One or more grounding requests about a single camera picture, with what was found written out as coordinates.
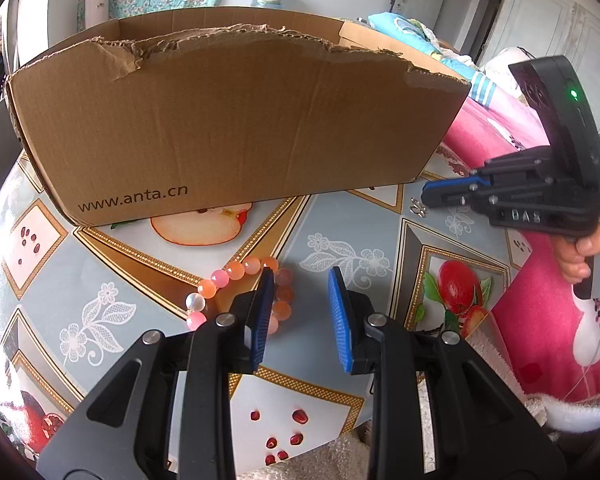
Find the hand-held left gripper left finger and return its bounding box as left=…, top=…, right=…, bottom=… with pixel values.
left=36, top=266, right=276, bottom=480

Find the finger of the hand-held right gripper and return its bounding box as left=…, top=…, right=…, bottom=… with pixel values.
left=422, top=191, right=491, bottom=210
left=422, top=146, right=562, bottom=196

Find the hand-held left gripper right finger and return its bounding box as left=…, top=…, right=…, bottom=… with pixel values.
left=328, top=266, right=567, bottom=480

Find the pink bead bracelet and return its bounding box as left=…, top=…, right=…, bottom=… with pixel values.
left=186, top=256, right=296, bottom=332

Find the brown cardboard box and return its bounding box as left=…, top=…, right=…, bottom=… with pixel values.
left=5, top=6, right=473, bottom=228

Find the person's right hand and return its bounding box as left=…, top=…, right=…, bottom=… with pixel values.
left=552, top=214, right=600, bottom=285

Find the white wardrobe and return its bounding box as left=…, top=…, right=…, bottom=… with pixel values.
left=490, top=0, right=600, bottom=111

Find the pink quilt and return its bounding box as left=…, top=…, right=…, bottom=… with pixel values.
left=437, top=100, right=600, bottom=401

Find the light blue pillow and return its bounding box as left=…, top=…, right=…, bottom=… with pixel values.
left=367, top=12, right=496, bottom=106

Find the beige paper roll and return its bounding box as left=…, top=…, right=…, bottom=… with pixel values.
left=85, top=0, right=112, bottom=28

